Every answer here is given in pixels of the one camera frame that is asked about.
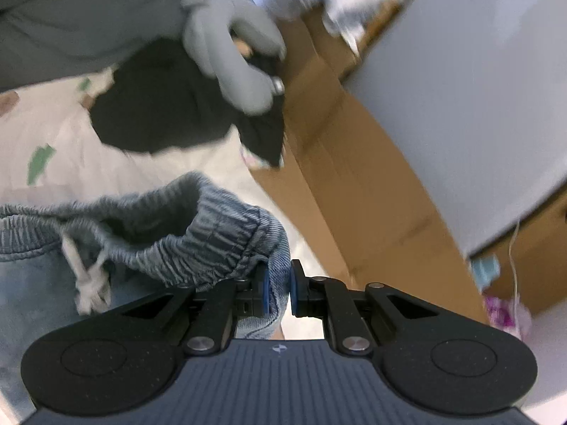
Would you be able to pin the dark grey-green duvet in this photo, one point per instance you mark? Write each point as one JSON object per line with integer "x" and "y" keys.
{"x": 66, "y": 17}

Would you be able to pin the black garment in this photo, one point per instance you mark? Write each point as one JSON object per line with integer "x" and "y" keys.
{"x": 155, "y": 106}

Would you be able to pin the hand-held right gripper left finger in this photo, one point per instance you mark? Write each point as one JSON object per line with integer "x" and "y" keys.
{"x": 264, "y": 290}

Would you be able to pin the small brown cardboard box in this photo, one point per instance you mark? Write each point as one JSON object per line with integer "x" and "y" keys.
{"x": 540, "y": 252}

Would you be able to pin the white printed bed sheet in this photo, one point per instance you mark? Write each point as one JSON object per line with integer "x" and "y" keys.
{"x": 44, "y": 119}

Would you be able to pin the purple and white packet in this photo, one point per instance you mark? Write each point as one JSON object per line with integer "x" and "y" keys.
{"x": 505, "y": 312}

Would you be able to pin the grey neck pillow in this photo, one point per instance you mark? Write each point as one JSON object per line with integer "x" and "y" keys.
{"x": 230, "y": 75}

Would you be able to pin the bottle with light blue cap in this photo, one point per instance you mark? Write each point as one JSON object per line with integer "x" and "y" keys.
{"x": 485, "y": 272}

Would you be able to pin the large brown cardboard box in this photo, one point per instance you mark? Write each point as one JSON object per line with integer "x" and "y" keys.
{"x": 354, "y": 164}

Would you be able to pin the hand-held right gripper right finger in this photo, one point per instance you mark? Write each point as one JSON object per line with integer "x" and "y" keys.
{"x": 292, "y": 290}

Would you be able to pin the blue denim pants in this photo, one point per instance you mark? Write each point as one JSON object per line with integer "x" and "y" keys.
{"x": 199, "y": 239}

